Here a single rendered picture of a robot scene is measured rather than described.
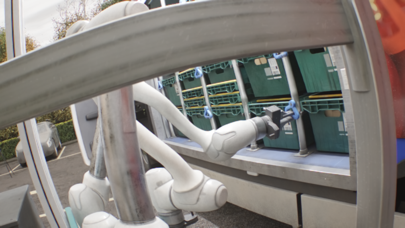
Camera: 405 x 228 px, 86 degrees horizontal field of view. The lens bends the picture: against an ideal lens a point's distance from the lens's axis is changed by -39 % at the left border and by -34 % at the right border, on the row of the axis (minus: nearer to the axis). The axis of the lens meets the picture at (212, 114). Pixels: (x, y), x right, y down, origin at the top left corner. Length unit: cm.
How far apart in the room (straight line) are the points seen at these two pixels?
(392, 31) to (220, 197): 72
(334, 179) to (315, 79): 45
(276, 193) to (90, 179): 91
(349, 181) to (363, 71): 92
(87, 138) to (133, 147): 326
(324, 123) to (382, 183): 116
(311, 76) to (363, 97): 115
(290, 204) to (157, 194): 68
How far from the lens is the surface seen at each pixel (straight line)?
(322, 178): 119
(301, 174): 129
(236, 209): 264
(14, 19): 101
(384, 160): 19
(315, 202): 129
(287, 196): 144
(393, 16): 83
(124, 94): 69
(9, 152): 1602
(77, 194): 131
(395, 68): 84
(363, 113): 19
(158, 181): 100
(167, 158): 87
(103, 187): 146
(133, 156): 69
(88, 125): 396
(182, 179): 89
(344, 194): 116
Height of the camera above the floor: 106
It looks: 6 degrees down
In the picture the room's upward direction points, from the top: 13 degrees counter-clockwise
